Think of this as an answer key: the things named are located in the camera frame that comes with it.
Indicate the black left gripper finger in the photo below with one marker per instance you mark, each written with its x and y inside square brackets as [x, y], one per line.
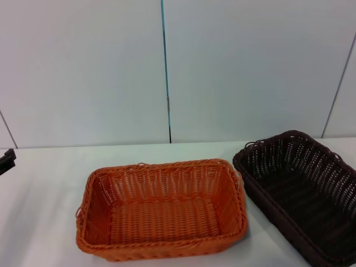
[7, 167]
[7, 156]

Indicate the orange woven plastic basket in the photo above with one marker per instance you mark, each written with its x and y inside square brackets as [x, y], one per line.
[155, 250]

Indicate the dark brown woven plastic basket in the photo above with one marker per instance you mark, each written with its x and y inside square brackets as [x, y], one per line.
[294, 200]

